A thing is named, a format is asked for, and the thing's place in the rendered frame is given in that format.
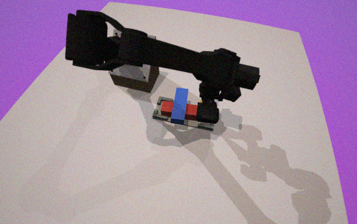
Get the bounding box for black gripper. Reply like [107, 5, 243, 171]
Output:
[196, 81, 223, 124]

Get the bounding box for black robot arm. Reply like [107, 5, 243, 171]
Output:
[65, 10, 260, 102]

